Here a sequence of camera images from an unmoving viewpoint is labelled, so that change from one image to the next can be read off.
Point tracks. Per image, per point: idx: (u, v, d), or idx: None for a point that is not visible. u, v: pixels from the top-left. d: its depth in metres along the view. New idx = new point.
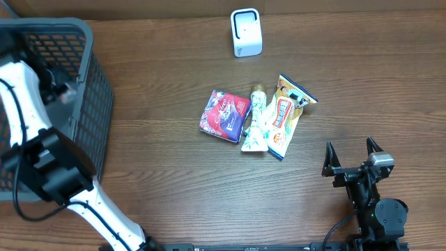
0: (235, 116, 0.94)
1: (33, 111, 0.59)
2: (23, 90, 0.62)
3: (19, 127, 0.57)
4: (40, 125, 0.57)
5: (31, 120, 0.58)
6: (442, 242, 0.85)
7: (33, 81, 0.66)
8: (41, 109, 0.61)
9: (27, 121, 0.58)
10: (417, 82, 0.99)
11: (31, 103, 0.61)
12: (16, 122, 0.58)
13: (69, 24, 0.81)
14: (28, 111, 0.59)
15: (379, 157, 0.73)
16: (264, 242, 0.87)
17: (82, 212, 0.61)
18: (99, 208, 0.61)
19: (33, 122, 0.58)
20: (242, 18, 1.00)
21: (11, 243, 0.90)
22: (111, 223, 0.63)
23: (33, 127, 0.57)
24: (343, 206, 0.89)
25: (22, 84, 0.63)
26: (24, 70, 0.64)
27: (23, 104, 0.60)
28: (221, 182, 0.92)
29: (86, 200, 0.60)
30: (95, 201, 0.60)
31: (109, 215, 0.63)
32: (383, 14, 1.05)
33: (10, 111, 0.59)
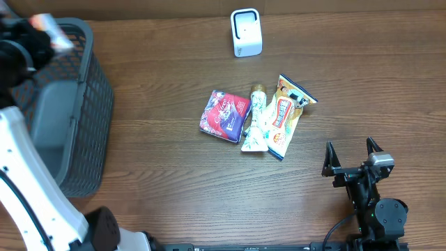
0: (235, 116, 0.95)
1: (52, 215, 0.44)
2: (21, 174, 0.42)
3: (37, 234, 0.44)
4: (64, 233, 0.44)
5: (52, 225, 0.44)
6: (442, 242, 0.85)
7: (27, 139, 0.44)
8: (58, 194, 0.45)
9: (47, 228, 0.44)
10: (417, 82, 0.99)
11: (41, 196, 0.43)
12: (28, 227, 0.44)
13: (69, 24, 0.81)
14: (44, 213, 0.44)
15: (379, 157, 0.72)
16: (264, 241, 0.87)
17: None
18: None
19: (53, 226, 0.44)
20: (242, 18, 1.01)
21: (11, 243, 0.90)
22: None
23: (58, 237, 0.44)
24: (343, 206, 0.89)
25: (14, 158, 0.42)
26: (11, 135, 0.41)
27: (32, 201, 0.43)
28: (221, 182, 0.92)
29: None
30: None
31: None
32: (383, 14, 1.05)
33: (17, 209, 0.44)
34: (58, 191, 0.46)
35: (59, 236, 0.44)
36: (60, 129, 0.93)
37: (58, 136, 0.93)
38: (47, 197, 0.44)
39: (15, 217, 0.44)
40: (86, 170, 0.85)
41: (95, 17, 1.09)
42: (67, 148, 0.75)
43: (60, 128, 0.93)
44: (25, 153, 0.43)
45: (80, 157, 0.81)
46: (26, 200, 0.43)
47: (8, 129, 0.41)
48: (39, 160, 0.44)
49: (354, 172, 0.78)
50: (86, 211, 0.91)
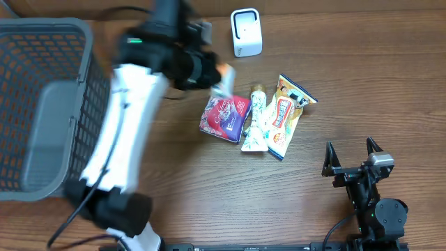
0: (235, 116, 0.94)
1: (122, 160, 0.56)
2: (131, 123, 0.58)
3: (101, 166, 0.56)
4: (115, 178, 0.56)
5: (117, 165, 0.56)
6: (442, 242, 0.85)
7: (150, 109, 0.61)
8: (134, 160, 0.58)
9: (111, 163, 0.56)
10: (418, 82, 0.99)
11: (129, 146, 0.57)
12: (102, 153, 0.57)
13: (68, 24, 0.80)
14: (119, 154, 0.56)
15: (379, 157, 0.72)
16: (264, 241, 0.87)
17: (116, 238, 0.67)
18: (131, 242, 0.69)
19: (118, 166, 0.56)
20: (242, 19, 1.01)
21: (11, 243, 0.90)
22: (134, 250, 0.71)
23: (112, 176, 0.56)
24: (343, 206, 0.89)
25: (139, 106, 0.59)
26: (145, 98, 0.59)
27: (121, 143, 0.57)
28: (221, 182, 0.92)
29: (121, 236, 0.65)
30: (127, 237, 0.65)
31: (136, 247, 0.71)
32: (383, 14, 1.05)
33: (108, 134, 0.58)
34: (136, 157, 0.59)
35: (114, 178, 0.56)
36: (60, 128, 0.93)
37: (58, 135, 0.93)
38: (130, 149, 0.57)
39: (103, 140, 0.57)
40: None
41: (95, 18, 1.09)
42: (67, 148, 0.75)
43: (61, 127, 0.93)
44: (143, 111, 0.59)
45: (79, 157, 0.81)
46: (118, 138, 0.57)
47: (151, 86, 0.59)
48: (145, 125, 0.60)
49: (354, 172, 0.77)
50: None
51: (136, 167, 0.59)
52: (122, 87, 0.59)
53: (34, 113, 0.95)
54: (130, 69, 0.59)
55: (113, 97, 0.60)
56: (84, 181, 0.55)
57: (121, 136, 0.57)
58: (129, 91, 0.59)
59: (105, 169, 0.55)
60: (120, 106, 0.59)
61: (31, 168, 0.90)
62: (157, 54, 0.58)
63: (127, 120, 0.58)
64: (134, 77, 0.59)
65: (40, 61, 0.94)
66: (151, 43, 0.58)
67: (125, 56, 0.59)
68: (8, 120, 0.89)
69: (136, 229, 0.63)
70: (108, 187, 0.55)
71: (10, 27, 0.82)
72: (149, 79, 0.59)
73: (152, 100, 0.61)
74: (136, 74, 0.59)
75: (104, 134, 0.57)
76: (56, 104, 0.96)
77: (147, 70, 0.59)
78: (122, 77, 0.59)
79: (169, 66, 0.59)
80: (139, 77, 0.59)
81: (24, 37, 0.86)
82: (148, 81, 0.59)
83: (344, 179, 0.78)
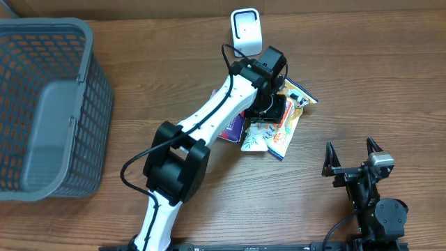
0: (235, 116, 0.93)
1: (212, 125, 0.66)
2: (226, 109, 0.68)
3: (196, 121, 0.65)
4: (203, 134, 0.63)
5: (206, 126, 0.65)
6: (442, 242, 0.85)
7: (237, 109, 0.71)
8: (215, 134, 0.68)
9: (204, 124, 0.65)
10: (417, 82, 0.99)
11: (219, 120, 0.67)
12: (200, 114, 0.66)
13: (68, 23, 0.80)
14: (211, 120, 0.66)
15: (379, 157, 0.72)
16: (264, 241, 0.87)
17: (152, 206, 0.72)
18: (160, 216, 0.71)
19: (208, 130, 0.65)
20: (242, 18, 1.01)
21: (10, 243, 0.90)
22: (155, 231, 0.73)
23: (200, 132, 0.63)
24: (343, 206, 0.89)
25: (236, 102, 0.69)
26: (242, 97, 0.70)
27: (215, 116, 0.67)
28: (221, 183, 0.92)
29: (160, 203, 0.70)
30: (164, 209, 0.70)
31: (160, 224, 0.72)
32: (383, 14, 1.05)
33: (210, 105, 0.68)
34: (215, 136, 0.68)
35: (202, 134, 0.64)
36: (60, 128, 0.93)
37: (58, 135, 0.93)
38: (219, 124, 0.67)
39: (204, 108, 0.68)
40: (86, 170, 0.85)
41: (95, 17, 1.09)
42: (67, 148, 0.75)
43: (61, 127, 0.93)
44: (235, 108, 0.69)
45: (80, 157, 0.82)
46: (215, 111, 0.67)
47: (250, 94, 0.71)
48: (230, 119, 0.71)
49: (355, 172, 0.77)
50: (86, 211, 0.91)
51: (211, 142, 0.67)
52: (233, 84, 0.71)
53: (34, 113, 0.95)
54: (240, 79, 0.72)
55: (221, 88, 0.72)
56: (180, 127, 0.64)
57: (218, 113, 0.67)
58: (235, 90, 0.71)
59: (198, 126, 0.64)
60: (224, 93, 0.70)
61: (31, 169, 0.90)
62: (258, 81, 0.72)
63: (225, 107, 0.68)
64: (242, 82, 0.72)
65: (40, 61, 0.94)
66: (255, 72, 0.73)
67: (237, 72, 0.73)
68: (8, 121, 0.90)
69: (185, 200, 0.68)
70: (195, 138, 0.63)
71: (10, 26, 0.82)
72: (251, 88, 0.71)
73: (242, 105, 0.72)
74: (244, 82, 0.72)
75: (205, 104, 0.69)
76: (56, 104, 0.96)
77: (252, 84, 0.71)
78: (235, 77, 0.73)
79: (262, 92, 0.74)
80: (244, 85, 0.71)
81: (24, 37, 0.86)
82: (249, 90, 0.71)
83: (345, 180, 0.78)
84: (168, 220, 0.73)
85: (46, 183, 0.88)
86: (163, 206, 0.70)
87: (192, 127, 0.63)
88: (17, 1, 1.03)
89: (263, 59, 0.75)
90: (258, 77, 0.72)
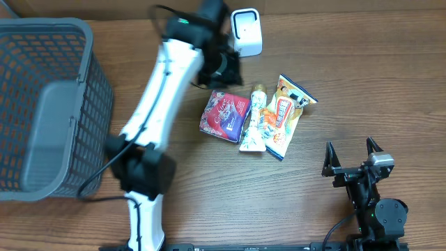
0: (235, 116, 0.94)
1: (159, 118, 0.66)
2: (170, 88, 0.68)
3: (142, 119, 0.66)
4: (153, 132, 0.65)
5: (155, 123, 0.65)
6: (442, 242, 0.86)
7: (185, 79, 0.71)
8: (170, 117, 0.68)
9: (150, 122, 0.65)
10: (417, 82, 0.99)
11: (166, 108, 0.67)
12: (143, 111, 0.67)
13: (69, 24, 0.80)
14: (159, 113, 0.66)
15: (378, 157, 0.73)
16: (264, 241, 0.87)
17: (132, 206, 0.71)
18: (144, 213, 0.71)
19: (155, 125, 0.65)
20: (242, 18, 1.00)
21: (10, 243, 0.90)
22: (144, 230, 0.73)
23: (149, 132, 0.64)
24: (343, 206, 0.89)
25: (178, 77, 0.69)
26: (185, 67, 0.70)
27: (161, 103, 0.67)
28: (221, 182, 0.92)
29: (141, 201, 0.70)
30: (146, 206, 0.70)
31: (146, 222, 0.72)
32: (383, 14, 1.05)
33: (152, 95, 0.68)
34: (170, 119, 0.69)
35: (150, 134, 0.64)
36: (61, 128, 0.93)
37: (58, 135, 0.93)
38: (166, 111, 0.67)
39: (145, 100, 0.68)
40: (87, 170, 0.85)
41: (95, 17, 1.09)
42: (67, 149, 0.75)
43: (61, 127, 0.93)
44: (180, 81, 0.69)
45: (80, 157, 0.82)
46: (159, 97, 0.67)
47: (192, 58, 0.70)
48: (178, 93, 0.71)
49: (354, 171, 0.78)
50: (86, 210, 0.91)
51: (168, 130, 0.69)
52: (168, 56, 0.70)
53: (34, 113, 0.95)
54: (175, 44, 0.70)
55: (158, 65, 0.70)
56: (125, 136, 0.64)
57: (162, 98, 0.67)
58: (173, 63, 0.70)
59: (144, 127, 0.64)
60: (162, 72, 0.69)
61: (31, 169, 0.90)
62: (201, 35, 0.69)
63: (168, 88, 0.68)
64: (178, 51, 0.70)
65: (40, 61, 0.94)
66: (194, 26, 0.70)
67: (173, 31, 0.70)
68: (8, 120, 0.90)
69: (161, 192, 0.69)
70: (144, 142, 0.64)
71: (10, 27, 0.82)
72: (191, 53, 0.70)
73: (189, 73, 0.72)
74: (180, 48, 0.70)
75: (147, 95, 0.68)
76: (56, 104, 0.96)
77: (191, 47, 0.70)
78: (168, 47, 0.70)
79: (208, 46, 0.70)
80: (181, 50, 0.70)
81: (24, 37, 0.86)
82: (189, 55, 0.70)
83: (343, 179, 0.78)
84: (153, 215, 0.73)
85: (46, 183, 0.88)
86: (144, 203, 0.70)
87: (138, 132, 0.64)
88: (17, 2, 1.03)
89: (203, 10, 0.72)
90: (196, 32, 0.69)
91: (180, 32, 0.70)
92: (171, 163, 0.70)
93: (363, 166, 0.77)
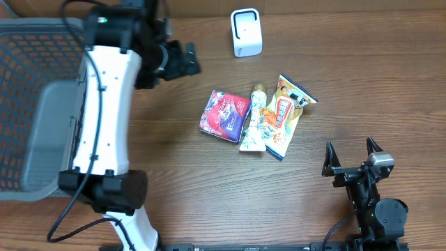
0: (235, 116, 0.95)
1: (109, 142, 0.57)
2: (111, 101, 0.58)
3: (90, 149, 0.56)
4: (109, 157, 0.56)
5: (104, 148, 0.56)
6: (442, 242, 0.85)
7: (128, 83, 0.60)
8: (121, 132, 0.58)
9: (99, 148, 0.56)
10: (417, 82, 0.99)
11: (113, 125, 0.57)
12: (87, 138, 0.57)
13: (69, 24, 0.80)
14: (106, 137, 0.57)
15: (378, 157, 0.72)
16: (264, 241, 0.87)
17: (114, 224, 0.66)
18: (128, 226, 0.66)
19: (106, 150, 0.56)
20: (242, 18, 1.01)
21: (11, 243, 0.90)
22: (134, 238, 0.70)
23: (102, 161, 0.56)
24: (343, 206, 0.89)
25: (115, 88, 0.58)
26: (123, 70, 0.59)
27: (105, 123, 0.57)
28: (221, 182, 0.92)
29: (120, 217, 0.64)
30: (127, 220, 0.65)
31: (134, 232, 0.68)
32: (383, 14, 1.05)
33: (92, 117, 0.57)
34: (122, 132, 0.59)
35: (104, 162, 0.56)
36: (60, 128, 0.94)
37: (58, 135, 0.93)
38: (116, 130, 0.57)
39: (86, 125, 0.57)
40: None
41: None
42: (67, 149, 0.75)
43: (60, 127, 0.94)
44: (122, 89, 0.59)
45: None
46: (102, 117, 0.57)
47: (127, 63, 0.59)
48: (126, 101, 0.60)
49: (354, 171, 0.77)
50: (86, 211, 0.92)
51: (124, 146, 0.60)
52: (96, 69, 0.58)
53: (33, 113, 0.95)
54: (100, 51, 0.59)
55: (90, 81, 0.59)
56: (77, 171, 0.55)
57: (104, 117, 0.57)
58: (105, 74, 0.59)
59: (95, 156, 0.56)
60: (95, 87, 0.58)
61: (31, 169, 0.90)
62: (129, 30, 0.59)
63: (107, 105, 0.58)
64: (109, 56, 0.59)
65: (40, 61, 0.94)
66: (119, 19, 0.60)
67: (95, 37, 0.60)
68: (8, 120, 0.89)
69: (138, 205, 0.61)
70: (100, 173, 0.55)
71: (10, 27, 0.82)
72: (124, 56, 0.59)
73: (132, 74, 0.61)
74: (106, 54, 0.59)
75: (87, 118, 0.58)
76: (56, 104, 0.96)
77: (120, 50, 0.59)
78: (93, 57, 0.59)
79: (139, 40, 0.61)
80: (110, 56, 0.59)
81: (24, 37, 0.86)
82: (122, 59, 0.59)
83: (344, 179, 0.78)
84: (138, 222, 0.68)
85: (46, 183, 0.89)
86: (124, 219, 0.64)
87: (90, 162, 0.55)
88: (17, 2, 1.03)
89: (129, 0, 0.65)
90: (121, 29, 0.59)
91: (104, 36, 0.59)
92: (139, 173, 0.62)
93: (363, 166, 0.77)
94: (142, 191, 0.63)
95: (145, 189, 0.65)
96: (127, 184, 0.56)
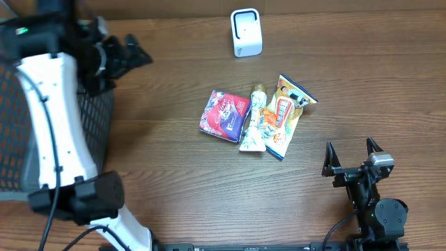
0: (235, 115, 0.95)
1: (70, 148, 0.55)
2: (57, 108, 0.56)
3: (52, 163, 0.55)
4: (74, 163, 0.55)
5: (66, 157, 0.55)
6: (442, 242, 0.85)
7: (69, 86, 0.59)
8: (77, 136, 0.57)
9: (61, 159, 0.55)
10: (417, 82, 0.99)
11: (67, 132, 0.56)
12: (47, 153, 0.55)
13: None
14: (65, 144, 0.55)
15: (380, 157, 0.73)
16: (264, 241, 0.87)
17: (102, 231, 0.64)
18: (118, 229, 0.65)
19: (68, 158, 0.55)
20: (242, 18, 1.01)
21: (11, 243, 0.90)
22: (127, 238, 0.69)
23: (67, 170, 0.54)
24: (343, 206, 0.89)
25: (57, 93, 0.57)
26: (59, 74, 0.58)
27: (60, 132, 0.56)
28: (221, 182, 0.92)
29: (106, 223, 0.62)
30: (114, 224, 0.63)
31: (125, 233, 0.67)
32: (383, 14, 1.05)
33: (44, 132, 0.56)
34: (79, 136, 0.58)
35: (70, 168, 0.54)
36: None
37: None
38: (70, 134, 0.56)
39: (40, 143, 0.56)
40: None
41: None
42: None
43: None
44: (65, 93, 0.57)
45: None
46: (53, 127, 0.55)
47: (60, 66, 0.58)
48: (72, 103, 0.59)
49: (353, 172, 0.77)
50: None
51: (86, 148, 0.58)
52: (31, 81, 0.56)
53: None
54: (30, 63, 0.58)
55: (28, 95, 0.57)
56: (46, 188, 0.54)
57: (56, 125, 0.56)
58: (42, 84, 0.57)
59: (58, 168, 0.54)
60: (37, 100, 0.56)
61: (30, 169, 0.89)
62: (52, 33, 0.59)
63: (54, 113, 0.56)
64: (43, 66, 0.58)
65: None
66: (40, 26, 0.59)
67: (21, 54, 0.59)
68: (9, 120, 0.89)
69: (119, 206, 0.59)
70: (69, 181, 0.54)
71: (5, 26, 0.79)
72: (56, 61, 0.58)
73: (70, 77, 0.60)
74: (38, 63, 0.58)
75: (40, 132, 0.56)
76: None
77: (49, 55, 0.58)
78: (26, 71, 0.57)
79: (67, 41, 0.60)
80: (41, 65, 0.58)
81: None
82: (54, 64, 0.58)
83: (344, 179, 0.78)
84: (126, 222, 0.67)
85: None
86: (111, 223, 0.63)
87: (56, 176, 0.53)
88: None
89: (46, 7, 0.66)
90: (44, 33, 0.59)
91: (26, 46, 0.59)
92: (111, 173, 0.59)
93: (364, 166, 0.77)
94: (120, 190, 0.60)
95: (122, 189, 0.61)
96: (101, 186, 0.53)
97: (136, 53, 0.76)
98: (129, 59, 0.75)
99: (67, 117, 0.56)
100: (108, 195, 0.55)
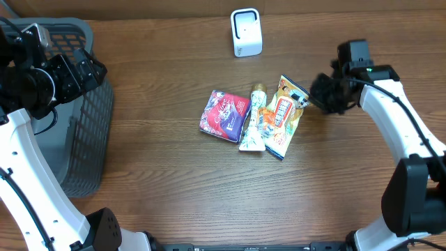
0: (235, 115, 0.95)
1: (56, 217, 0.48)
2: (26, 180, 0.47)
3: (40, 237, 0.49)
4: (64, 232, 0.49)
5: (54, 228, 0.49)
6: (442, 242, 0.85)
7: (31, 146, 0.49)
8: (58, 198, 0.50)
9: (49, 231, 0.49)
10: (418, 82, 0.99)
11: (46, 201, 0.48)
12: (30, 228, 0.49)
13: (68, 24, 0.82)
14: (47, 215, 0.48)
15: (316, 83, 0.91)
16: (264, 241, 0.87)
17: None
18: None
19: (56, 229, 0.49)
20: (242, 18, 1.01)
21: (11, 243, 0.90)
22: None
23: (61, 241, 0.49)
24: (342, 206, 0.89)
25: (24, 163, 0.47)
26: (17, 141, 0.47)
27: (37, 205, 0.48)
28: (221, 182, 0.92)
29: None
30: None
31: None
32: (383, 14, 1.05)
33: (19, 209, 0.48)
34: (60, 196, 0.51)
35: (60, 235, 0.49)
36: (60, 128, 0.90)
37: (58, 135, 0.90)
38: (51, 202, 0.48)
39: (18, 219, 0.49)
40: (86, 170, 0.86)
41: (95, 18, 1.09)
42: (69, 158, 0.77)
43: (60, 129, 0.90)
44: (30, 159, 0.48)
45: (80, 157, 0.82)
46: (28, 202, 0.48)
47: (15, 131, 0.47)
48: (41, 162, 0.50)
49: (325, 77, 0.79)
50: (86, 211, 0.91)
51: (68, 203, 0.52)
52: None
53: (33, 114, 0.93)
54: None
55: None
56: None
57: (31, 199, 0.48)
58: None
59: (49, 239, 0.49)
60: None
61: None
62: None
63: (26, 185, 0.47)
64: None
65: None
66: None
67: None
68: None
69: (117, 243, 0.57)
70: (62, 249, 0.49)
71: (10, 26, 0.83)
72: (8, 127, 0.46)
73: (29, 133, 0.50)
74: None
75: (14, 208, 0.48)
76: None
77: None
78: None
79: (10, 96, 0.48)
80: None
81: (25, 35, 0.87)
82: (3, 132, 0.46)
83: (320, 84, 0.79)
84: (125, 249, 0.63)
85: None
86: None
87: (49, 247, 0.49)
88: (17, 1, 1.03)
89: None
90: None
91: None
92: (104, 210, 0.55)
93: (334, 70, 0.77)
94: (115, 224, 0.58)
95: (118, 222, 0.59)
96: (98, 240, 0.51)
97: (90, 72, 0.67)
98: (83, 84, 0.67)
99: (40, 185, 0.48)
100: (104, 242, 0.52)
